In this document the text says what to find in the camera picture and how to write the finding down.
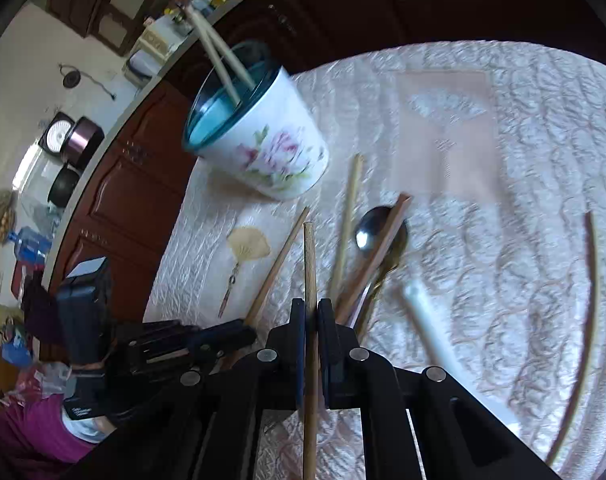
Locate wooden kitchen cabinets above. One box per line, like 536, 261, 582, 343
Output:
42, 0, 606, 321

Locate dark wooden chopstick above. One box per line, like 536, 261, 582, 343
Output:
185, 3, 259, 91

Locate white electric kettle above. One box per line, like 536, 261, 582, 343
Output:
123, 49, 162, 88

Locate cream quilted table cloth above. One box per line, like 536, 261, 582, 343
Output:
142, 39, 606, 480

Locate steel spoon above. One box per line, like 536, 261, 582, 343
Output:
353, 206, 408, 339

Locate brown wooden chopstick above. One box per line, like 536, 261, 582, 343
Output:
335, 193, 411, 324

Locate white ceramic spoon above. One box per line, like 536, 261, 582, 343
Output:
402, 280, 520, 436

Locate thin curved bamboo stick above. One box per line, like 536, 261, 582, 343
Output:
545, 210, 602, 467

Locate black bowl on counter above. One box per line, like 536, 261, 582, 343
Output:
48, 162, 80, 208

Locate white floral utensil holder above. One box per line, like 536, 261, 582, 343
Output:
183, 40, 330, 200

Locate light bamboo chopstick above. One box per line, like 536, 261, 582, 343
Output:
184, 4, 241, 107

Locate rice cooker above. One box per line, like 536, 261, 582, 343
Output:
38, 112, 104, 172

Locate pale bamboo chopstick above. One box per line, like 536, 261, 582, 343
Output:
329, 153, 364, 301

